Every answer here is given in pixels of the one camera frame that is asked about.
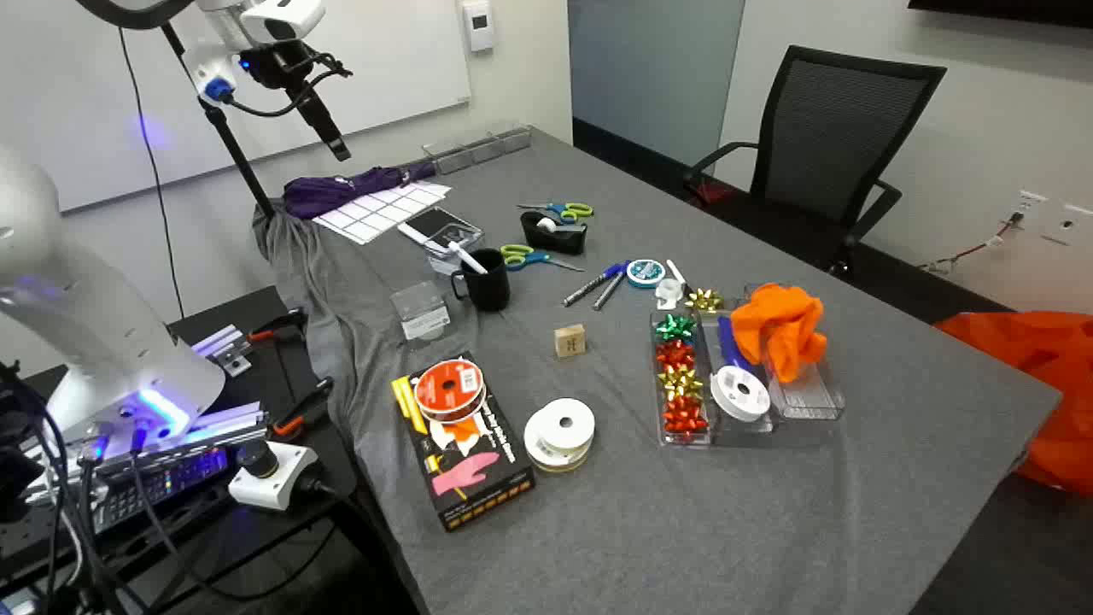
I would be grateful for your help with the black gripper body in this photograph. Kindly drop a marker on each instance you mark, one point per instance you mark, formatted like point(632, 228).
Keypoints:
point(284, 71)

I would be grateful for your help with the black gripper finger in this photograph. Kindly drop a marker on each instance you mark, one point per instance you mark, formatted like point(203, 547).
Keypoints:
point(326, 126)
point(340, 146)

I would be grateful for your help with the white marker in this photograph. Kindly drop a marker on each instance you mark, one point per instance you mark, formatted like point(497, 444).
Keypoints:
point(466, 257)

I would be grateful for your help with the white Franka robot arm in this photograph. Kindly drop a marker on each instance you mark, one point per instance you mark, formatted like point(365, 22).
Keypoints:
point(81, 310)

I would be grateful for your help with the black cup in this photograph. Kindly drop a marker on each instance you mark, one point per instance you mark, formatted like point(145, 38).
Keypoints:
point(492, 287)

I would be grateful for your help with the purple folded umbrella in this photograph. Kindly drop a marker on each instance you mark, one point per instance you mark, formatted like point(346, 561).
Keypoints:
point(330, 191)

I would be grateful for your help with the white label sheet stack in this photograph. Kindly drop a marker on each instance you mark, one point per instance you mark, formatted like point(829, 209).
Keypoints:
point(380, 212)

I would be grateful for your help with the small clear acrylic holder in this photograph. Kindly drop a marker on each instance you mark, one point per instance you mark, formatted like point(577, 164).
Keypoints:
point(443, 268)

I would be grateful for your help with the clear square plastic box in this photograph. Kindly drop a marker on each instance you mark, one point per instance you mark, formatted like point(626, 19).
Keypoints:
point(422, 313)

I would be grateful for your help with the black tape dispenser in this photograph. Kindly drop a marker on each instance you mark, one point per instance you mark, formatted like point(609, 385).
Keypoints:
point(554, 232)

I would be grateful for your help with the orange ribbon spool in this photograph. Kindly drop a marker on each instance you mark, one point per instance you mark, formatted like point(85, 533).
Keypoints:
point(449, 391)

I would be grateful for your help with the small wooden block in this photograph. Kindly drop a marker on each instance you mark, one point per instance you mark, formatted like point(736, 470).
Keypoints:
point(569, 339)

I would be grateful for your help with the blue ribbon spool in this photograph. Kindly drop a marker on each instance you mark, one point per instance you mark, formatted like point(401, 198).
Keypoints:
point(643, 272)

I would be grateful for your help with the black printed cardboard box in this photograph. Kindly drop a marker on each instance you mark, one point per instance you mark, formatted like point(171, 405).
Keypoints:
point(472, 474)

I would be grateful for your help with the white gift bow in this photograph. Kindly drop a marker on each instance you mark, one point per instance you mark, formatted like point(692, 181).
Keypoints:
point(669, 296)

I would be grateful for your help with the large white ribbon spool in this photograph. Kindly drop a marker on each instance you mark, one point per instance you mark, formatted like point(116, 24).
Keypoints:
point(558, 430)

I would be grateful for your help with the green gift bow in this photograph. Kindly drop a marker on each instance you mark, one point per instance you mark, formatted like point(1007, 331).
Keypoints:
point(675, 330)

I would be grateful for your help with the red gift bow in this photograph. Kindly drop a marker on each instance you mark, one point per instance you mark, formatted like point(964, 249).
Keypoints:
point(685, 419)
point(675, 355)

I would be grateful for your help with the gold gift bow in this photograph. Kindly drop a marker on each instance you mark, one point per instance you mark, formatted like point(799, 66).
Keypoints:
point(704, 302)
point(680, 385)

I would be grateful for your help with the black robot cart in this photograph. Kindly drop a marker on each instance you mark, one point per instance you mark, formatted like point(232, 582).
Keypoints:
point(226, 547)

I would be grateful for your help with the clear narrow bow tray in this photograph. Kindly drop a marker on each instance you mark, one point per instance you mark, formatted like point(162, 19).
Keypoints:
point(685, 396)

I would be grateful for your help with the flat white ribbon spool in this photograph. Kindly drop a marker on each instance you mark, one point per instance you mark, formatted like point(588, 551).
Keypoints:
point(738, 394)

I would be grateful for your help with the orange crumpled cloth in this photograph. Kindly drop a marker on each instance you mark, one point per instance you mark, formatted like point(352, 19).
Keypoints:
point(779, 330)

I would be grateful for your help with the black mesh office chair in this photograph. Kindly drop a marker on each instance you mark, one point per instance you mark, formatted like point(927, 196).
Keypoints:
point(837, 138)

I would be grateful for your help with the clear plastic organizer tray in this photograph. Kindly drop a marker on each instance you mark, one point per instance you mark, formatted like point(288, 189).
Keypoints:
point(807, 396)

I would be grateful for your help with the grey tablecloth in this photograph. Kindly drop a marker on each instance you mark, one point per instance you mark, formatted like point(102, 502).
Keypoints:
point(738, 515)

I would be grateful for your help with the orange bag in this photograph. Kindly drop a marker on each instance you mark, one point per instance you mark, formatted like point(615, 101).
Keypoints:
point(1045, 363)

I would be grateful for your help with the white wall whiteboard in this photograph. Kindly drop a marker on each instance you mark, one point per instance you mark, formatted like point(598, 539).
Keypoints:
point(389, 57)

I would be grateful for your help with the white wall thermostat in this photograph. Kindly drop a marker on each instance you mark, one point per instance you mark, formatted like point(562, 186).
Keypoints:
point(481, 22)

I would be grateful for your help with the black wall television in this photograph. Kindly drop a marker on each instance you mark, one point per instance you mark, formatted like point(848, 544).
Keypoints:
point(1003, 9)

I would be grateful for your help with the white wall outlet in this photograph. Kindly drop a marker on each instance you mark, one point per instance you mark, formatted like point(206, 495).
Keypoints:
point(1055, 219)

